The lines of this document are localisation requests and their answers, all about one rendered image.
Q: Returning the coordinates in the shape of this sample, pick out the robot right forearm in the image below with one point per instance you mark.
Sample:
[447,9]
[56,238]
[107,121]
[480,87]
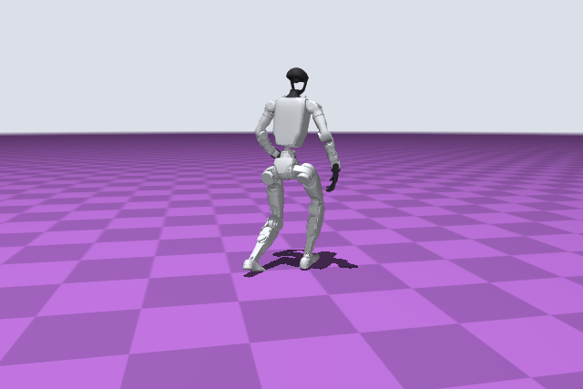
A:
[331,151]

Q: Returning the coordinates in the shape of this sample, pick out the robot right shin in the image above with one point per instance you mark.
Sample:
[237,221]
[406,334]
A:
[314,225]

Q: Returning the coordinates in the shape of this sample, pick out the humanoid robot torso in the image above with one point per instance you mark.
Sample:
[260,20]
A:
[290,127]

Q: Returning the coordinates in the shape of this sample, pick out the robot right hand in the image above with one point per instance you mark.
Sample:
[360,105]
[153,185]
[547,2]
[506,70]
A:
[335,170]

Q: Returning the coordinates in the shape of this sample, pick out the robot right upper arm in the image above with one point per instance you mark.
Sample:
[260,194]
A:
[316,110]

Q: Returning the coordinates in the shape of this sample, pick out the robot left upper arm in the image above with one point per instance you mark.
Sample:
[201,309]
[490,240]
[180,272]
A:
[260,131]

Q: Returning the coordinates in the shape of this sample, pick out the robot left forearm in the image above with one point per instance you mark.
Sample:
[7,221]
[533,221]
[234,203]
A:
[268,147]

